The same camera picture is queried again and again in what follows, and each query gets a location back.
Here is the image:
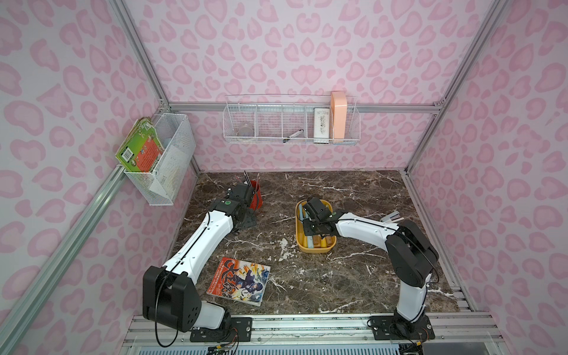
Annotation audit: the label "red pencil cup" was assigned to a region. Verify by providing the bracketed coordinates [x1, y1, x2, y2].
[251, 180, 263, 211]

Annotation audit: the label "white mesh wall basket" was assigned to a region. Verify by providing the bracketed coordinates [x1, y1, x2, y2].
[115, 113, 196, 206]

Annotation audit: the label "white card box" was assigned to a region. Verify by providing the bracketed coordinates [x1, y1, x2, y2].
[314, 108, 331, 143]

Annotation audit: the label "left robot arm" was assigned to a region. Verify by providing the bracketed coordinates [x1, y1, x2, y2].
[143, 182, 260, 332]

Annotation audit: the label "pink box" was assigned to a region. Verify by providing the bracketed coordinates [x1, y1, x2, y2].
[330, 91, 348, 141]

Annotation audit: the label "white wire wall shelf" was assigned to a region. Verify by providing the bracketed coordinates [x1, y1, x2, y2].
[223, 94, 361, 145]

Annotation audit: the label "green red book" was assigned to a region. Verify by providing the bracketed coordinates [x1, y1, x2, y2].
[115, 117, 165, 173]

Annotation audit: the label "yellow plastic storage box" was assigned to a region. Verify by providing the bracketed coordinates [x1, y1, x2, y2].
[295, 200, 337, 254]

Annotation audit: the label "white papers in basket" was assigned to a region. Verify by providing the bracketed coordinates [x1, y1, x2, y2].
[149, 145, 188, 201]

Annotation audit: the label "manga comic book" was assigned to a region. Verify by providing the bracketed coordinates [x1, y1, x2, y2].
[207, 257, 271, 306]

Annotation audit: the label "white stapler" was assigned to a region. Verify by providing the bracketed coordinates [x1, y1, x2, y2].
[380, 211, 404, 223]

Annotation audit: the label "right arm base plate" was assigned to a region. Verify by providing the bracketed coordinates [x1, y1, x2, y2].
[367, 314, 436, 342]

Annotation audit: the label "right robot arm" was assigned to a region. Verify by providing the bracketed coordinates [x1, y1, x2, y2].
[297, 198, 439, 334]

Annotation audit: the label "pencils in cup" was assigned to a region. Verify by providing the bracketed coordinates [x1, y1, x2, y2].
[243, 171, 260, 186]

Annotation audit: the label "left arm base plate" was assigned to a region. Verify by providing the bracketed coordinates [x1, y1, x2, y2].
[189, 317, 253, 343]

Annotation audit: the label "light blue hand fork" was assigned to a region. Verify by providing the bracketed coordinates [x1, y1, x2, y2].
[297, 203, 314, 249]

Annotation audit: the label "grey round object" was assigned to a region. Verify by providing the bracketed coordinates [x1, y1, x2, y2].
[238, 124, 254, 138]

